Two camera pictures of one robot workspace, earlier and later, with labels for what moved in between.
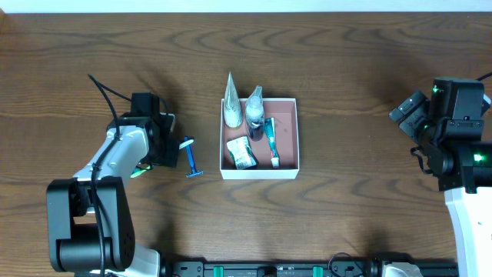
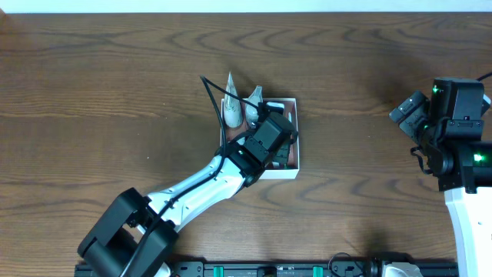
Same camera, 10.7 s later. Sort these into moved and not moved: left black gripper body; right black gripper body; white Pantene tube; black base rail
Moved: left black gripper body
Not moved: white Pantene tube; black base rail; right black gripper body
